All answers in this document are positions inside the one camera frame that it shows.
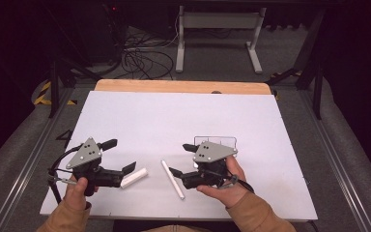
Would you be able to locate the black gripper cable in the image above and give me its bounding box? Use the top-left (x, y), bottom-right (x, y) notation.
top-left (46, 143), bottom-right (85, 205)
top-left (225, 174), bottom-right (256, 194)

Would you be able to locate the person's left hand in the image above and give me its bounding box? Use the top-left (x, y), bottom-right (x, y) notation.
top-left (64, 175), bottom-right (100, 213)

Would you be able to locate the person's right hand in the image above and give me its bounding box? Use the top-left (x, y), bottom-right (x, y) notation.
top-left (196, 155), bottom-right (256, 209)

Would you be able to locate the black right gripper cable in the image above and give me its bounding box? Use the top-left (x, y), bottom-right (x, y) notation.
top-left (225, 174), bottom-right (256, 194)

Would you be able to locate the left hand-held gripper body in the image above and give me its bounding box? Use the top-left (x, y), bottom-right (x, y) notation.
top-left (65, 136), bottom-right (126, 197)

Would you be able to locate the black metal stand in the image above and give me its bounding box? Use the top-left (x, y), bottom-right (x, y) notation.
top-left (48, 57), bottom-right (101, 119)
top-left (266, 9), bottom-right (325, 121)

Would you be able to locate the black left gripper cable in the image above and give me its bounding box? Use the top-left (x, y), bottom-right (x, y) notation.
top-left (46, 143), bottom-right (85, 205)

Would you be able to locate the yellow black hazard tape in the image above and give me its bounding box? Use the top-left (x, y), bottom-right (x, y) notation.
top-left (33, 80), bottom-right (78, 106)

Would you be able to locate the white cylinder glue stick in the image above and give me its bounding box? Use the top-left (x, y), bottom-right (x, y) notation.
top-left (119, 167), bottom-right (150, 189)

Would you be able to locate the white marker pen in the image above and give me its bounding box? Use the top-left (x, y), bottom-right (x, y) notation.
top-left (159, 159), bottom-right (186, 201)

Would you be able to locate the bundle of floor cables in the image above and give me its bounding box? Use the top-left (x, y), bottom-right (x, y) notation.
top-left (121, 30), bottom-right (176, 81)

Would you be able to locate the white board sheet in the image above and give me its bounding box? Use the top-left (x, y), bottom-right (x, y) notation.
top-left (40, 90), bottom-right (319, 222)

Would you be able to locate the white metal table frame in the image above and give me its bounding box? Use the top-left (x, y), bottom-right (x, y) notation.
top-left (175, 5), bottom-right (268, 74)

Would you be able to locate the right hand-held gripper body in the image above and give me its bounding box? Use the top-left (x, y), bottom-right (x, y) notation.
top-left (181, 140), bottom-right (239, 190)

